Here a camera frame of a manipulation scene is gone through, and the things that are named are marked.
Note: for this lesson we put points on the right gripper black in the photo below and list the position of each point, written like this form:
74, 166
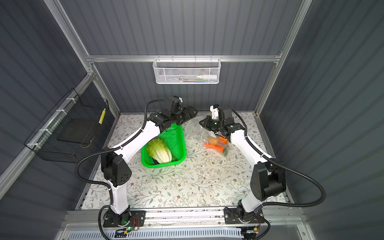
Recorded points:
208, 119

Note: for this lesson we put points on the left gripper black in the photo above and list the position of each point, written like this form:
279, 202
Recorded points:
187, 116

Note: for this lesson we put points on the clear zip top bag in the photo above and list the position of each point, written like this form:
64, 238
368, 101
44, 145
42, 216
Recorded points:
193, 129

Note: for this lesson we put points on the red tomato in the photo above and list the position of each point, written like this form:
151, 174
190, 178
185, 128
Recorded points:
222, 141

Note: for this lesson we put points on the orange carrot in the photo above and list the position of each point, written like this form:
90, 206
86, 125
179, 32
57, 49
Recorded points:
214, 147

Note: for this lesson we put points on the green plastic basket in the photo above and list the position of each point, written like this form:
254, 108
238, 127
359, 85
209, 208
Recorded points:
174, 138

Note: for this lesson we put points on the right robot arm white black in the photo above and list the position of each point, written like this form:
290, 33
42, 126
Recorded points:
267, 180

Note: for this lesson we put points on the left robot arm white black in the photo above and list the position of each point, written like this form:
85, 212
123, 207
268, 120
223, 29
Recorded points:
159, 115

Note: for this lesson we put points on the white marker in basket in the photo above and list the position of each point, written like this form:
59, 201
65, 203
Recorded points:
207, 77

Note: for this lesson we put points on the napa cabbage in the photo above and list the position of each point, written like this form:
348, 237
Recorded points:
157, 149

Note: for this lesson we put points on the black pad in basket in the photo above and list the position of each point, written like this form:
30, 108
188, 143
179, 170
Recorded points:
78, 131

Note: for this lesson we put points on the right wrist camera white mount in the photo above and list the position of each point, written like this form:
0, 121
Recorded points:
215, 111

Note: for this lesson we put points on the white wire wall basket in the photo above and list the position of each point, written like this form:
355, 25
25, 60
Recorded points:
183, 71

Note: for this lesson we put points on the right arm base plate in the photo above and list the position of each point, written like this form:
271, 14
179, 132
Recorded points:
239, 216

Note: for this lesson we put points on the white vented cable duct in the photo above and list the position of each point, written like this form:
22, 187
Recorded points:
180, 234

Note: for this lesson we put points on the black wire wall basket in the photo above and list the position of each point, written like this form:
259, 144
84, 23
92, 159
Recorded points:
43, 142

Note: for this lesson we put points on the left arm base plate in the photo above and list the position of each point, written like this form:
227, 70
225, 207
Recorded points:
128, 219

